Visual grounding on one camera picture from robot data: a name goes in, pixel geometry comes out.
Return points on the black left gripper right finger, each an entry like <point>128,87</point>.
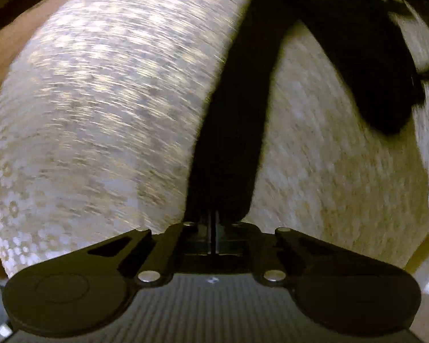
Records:
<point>275,258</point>

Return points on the floral lace tablecloth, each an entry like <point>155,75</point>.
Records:
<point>100,110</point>

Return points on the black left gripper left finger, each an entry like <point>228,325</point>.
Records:
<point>141,259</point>

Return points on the black garment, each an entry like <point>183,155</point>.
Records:
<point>362,42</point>

